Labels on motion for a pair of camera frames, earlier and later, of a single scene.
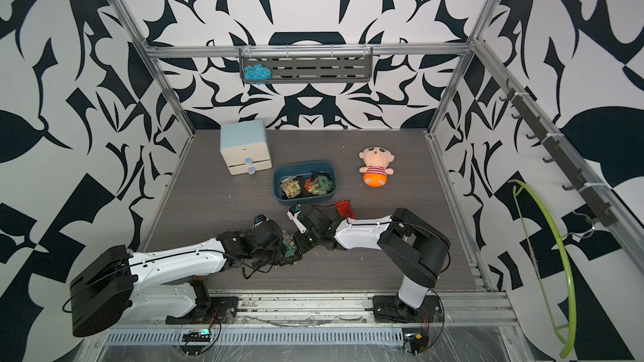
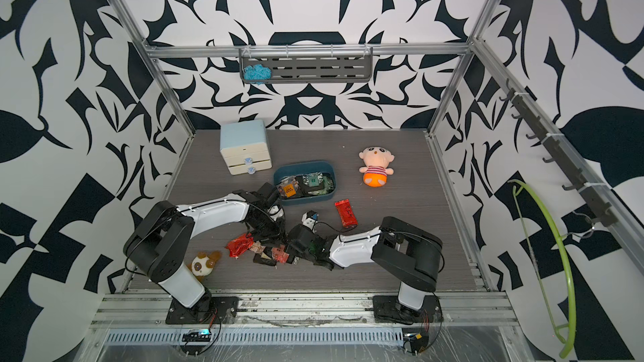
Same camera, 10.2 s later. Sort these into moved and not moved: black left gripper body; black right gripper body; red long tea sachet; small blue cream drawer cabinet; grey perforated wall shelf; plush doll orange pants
Moved: black right gripper body; black left gripper body
Not moved: grey perforated wall shelf; red long tea sachet; plush doll orange pants; small blue cream drawer cabinet
